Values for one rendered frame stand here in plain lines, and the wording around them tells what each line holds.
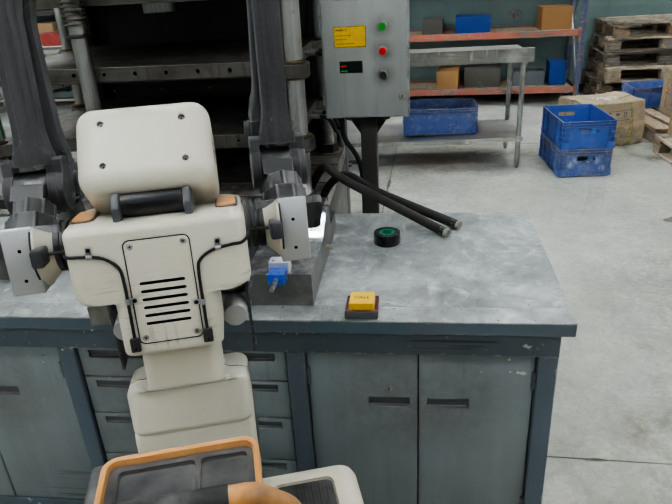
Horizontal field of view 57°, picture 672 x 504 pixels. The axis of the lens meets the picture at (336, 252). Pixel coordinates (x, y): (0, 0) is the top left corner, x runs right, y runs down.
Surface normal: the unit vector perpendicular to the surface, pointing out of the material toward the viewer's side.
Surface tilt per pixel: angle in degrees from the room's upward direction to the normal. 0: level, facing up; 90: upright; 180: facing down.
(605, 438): 0
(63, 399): 90
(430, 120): 93
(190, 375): 82
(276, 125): 85
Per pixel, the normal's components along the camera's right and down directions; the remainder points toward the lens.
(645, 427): -0.06, -0.91
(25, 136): 0.18, 0.25
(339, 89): -0.11, 0.43
